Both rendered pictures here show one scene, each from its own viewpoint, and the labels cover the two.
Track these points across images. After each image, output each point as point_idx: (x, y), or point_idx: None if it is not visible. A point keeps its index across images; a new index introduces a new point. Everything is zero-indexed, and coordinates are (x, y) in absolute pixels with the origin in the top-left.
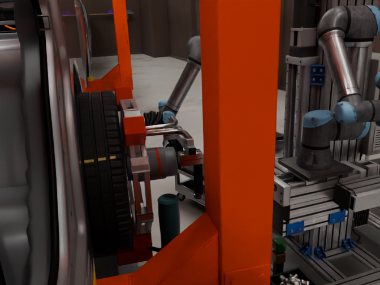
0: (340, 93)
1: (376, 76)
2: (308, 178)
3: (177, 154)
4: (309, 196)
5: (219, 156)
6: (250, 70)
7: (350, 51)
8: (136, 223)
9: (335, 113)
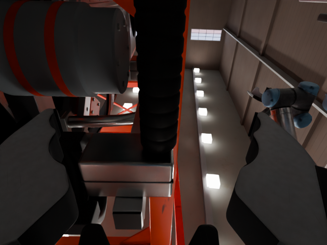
0: (271, 115)
1: (294, 123)
2: (317, 19)
3: (130, 74)
4: None
5: None
6: None
7: (326, 167)
8: None
9: (269, 98)
